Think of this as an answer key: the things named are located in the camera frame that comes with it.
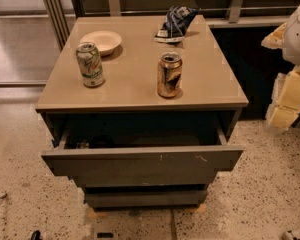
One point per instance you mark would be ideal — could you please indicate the grey top drawer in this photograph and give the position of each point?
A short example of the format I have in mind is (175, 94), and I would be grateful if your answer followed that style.
(144, 166)

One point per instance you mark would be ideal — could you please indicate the dark items inside drawer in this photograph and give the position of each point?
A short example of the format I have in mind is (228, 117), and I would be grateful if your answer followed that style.
(100, 141)

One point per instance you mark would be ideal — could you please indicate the orange soda can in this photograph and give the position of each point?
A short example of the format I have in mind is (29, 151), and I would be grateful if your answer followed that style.
(169, 73)

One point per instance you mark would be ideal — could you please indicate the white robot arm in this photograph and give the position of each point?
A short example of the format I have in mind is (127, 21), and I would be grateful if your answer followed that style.
(284, 110)

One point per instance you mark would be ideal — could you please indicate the foam gripper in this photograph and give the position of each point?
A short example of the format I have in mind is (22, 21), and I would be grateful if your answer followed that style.
(298, 37)

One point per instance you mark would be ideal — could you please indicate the grey drawer cabinet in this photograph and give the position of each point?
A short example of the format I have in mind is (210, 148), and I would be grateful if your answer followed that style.
(127, 107)

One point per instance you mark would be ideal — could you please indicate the grey bottom drawer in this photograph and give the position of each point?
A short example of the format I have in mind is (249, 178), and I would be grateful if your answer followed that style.
(144, 199)

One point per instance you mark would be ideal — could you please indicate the white bowl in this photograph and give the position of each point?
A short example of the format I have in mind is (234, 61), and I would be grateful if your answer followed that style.
(105, 41)

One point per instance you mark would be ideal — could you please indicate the grey drawer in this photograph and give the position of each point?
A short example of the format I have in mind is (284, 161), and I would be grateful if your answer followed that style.
(144, 199)
(144, 166)

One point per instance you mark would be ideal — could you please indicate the green white soda can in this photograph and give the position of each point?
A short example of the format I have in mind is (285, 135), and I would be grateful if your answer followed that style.
(90, 65)

